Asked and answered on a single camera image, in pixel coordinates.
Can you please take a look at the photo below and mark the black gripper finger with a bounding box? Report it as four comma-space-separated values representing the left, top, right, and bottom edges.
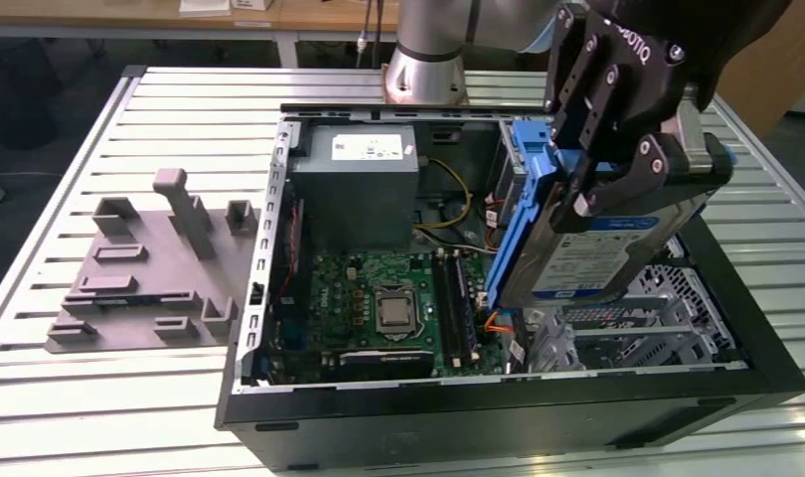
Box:
543, 7, 609, 165
551, 62, 736, 234

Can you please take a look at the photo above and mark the hard disk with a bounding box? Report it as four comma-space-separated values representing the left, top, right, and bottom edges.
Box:
485, 133, 734, 307

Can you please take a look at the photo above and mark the metal disk bay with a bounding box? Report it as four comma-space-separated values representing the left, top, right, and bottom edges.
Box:
530, 297, 734, 372

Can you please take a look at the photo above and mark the blue drive latch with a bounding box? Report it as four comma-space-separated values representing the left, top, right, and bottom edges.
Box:
511, 120, 554, 150

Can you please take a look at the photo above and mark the metal optical drive cage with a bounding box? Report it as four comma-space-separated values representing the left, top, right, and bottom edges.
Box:
494, 118, 529, 230

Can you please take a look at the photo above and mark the grey power supply unit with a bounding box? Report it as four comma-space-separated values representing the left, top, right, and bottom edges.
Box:
288, 122, 422, 255

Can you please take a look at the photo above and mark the black RAM slot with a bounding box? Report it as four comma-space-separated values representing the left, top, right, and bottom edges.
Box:
431, 249, 463, 368

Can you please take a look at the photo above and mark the silver CPU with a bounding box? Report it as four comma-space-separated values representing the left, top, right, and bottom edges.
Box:
377, 296, 419, 327

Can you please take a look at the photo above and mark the green motherboard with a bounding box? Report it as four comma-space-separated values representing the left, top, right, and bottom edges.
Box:
268, 250, 509, 385

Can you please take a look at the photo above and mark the CPU socket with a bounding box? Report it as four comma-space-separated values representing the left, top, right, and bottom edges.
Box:
371, 283, 429, 343

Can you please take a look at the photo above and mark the white paper box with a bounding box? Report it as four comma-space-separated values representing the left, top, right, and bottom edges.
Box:
179, 0, 232, 16

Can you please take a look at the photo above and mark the black graphics card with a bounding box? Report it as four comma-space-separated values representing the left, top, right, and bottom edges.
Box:
320, 347, 438, 383

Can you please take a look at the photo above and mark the black PC case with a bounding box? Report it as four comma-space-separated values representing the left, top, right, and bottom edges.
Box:
214, 101, 805, 472

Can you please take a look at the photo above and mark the blue expansion slot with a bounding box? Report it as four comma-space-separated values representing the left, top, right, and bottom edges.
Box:
279, 322, 308, 350

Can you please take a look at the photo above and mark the grey parts rack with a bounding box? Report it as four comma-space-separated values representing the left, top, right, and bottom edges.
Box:
43, 168, 266, 357

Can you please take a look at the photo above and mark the yellow wire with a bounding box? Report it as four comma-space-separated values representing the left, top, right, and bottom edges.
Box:
413, 157, 475, 231

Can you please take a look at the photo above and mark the thin black hanging cable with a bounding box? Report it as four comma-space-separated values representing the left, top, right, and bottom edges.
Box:
354, 0, 371, 57

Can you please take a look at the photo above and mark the grey wire bundle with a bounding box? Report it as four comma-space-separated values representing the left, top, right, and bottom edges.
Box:
434, 241, 503, 255

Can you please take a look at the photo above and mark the orange wire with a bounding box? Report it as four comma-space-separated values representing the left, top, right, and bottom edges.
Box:
485, 308, 517, 335

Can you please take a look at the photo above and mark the thin red wire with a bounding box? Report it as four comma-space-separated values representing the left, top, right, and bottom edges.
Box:
279, 198, 308, 305

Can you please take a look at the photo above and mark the wooden desk white frame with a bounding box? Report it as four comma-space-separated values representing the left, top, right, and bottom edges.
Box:
0, 0, 403, 71

